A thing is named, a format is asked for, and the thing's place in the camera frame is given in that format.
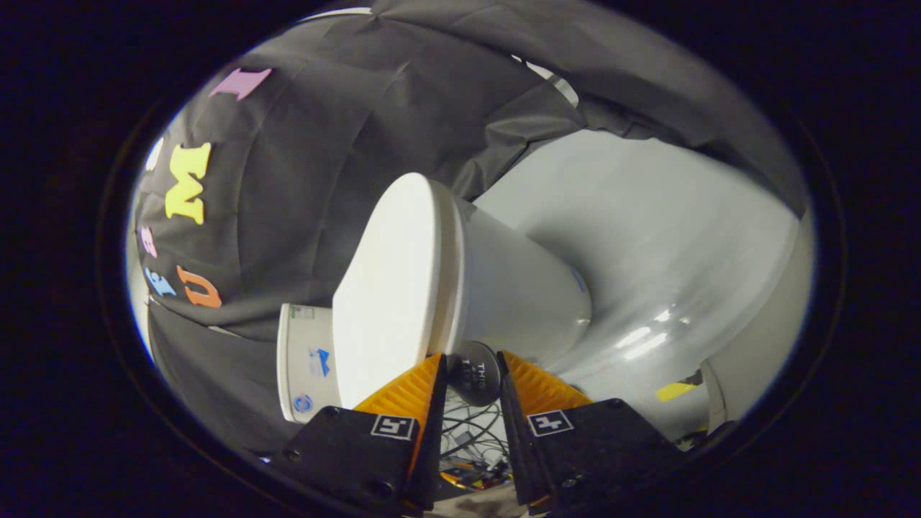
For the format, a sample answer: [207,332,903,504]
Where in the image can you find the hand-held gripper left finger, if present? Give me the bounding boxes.
[266,353,448,515]

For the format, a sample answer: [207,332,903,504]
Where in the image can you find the white toilet lid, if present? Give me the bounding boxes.
[332,173,503,409]

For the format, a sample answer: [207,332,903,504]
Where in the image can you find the black backdrop cloth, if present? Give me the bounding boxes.
[133,0,810,455]

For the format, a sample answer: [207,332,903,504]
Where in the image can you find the tangled black cables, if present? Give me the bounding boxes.
[439,401,513,491]

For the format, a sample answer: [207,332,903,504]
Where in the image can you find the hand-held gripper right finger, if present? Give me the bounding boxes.
[496,350,684,513]

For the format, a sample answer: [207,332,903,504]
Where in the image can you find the white toilet body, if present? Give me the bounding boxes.
[276,200,593,424]

